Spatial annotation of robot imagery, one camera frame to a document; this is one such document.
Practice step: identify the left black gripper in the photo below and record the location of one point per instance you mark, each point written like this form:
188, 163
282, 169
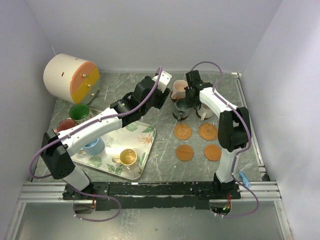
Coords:
162, 97

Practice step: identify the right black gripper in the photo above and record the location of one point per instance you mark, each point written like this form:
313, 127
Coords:
191, 104

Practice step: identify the pink mug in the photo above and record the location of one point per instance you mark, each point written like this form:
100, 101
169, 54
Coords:
178, 90

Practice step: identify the grey mug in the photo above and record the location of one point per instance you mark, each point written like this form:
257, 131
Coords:
181, 110

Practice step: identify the beige mug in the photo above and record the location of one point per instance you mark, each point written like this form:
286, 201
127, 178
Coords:
204, 112

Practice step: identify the large woven rattan coaster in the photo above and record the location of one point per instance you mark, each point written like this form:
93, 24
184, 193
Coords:
208, 131

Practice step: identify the smooth light wood coaster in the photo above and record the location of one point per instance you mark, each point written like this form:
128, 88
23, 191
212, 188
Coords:
184, 152

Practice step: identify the hidden light wood coaster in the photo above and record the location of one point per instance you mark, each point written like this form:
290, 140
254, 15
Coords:
212, 152

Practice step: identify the yellow mug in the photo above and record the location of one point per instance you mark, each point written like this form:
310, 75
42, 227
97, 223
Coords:
127, 157

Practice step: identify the blue mug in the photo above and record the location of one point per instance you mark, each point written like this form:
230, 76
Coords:
94, 147

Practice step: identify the green floral tall mug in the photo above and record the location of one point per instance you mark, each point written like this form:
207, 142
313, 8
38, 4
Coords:
80, 113

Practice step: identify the red floral tall mug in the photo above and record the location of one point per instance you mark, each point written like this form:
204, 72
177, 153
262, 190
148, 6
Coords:
65, 125

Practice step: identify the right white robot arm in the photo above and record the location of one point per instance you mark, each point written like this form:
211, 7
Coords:
234, 130

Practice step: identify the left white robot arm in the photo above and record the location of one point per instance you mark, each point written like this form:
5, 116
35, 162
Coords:
58, 148

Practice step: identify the reddish wood coaster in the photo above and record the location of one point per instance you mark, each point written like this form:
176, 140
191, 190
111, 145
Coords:
172, 98

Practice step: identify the floral serving tray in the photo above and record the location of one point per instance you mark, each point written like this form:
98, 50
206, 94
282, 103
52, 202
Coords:
137, 136

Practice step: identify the white cylindrical drawer box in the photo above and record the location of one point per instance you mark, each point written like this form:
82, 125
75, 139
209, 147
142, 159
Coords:
72, 79

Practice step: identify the blue connector clip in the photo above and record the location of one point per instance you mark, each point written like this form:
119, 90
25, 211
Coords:
244, 179

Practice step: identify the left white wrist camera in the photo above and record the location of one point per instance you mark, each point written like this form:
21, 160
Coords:
164, 80

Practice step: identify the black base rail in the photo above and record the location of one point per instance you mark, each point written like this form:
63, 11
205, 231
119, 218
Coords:
199, 201

